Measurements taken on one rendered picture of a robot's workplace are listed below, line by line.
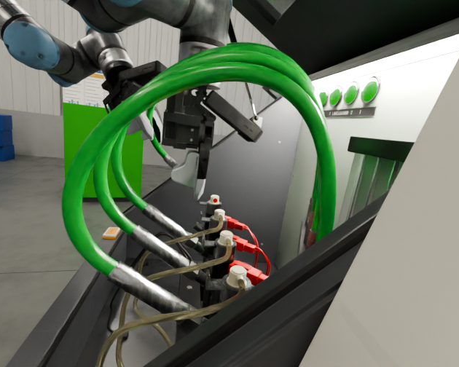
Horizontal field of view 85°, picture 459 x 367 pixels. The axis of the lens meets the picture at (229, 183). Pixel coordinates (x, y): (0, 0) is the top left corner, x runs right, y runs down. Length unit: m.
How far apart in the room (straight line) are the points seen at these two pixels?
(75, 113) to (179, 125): 3.37
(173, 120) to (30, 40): 0.33
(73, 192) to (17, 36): 0.47
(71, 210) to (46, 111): 7.11
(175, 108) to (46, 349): 0.39
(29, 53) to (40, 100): 6.73
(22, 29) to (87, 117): 3.12
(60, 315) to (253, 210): 0.56
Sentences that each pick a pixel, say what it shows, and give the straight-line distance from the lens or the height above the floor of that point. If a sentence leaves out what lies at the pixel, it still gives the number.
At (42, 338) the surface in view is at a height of 0.95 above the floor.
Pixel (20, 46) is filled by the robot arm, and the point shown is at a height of 1.37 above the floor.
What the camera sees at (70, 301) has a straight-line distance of 0.55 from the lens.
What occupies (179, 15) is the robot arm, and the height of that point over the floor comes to 1.42.
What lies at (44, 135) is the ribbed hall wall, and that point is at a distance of 7.37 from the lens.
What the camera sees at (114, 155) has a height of 1.22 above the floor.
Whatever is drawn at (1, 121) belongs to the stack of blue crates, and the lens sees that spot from 6.70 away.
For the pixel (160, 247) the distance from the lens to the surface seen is 0.32.
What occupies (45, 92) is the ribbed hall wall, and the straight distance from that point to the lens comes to 7.33.
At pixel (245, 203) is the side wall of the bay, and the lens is 0.82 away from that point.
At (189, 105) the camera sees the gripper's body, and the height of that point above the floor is 1.30.
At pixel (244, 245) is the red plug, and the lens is 0.38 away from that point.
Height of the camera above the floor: 1.28
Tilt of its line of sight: 13 degrees down
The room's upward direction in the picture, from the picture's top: 8 degrees clockwise
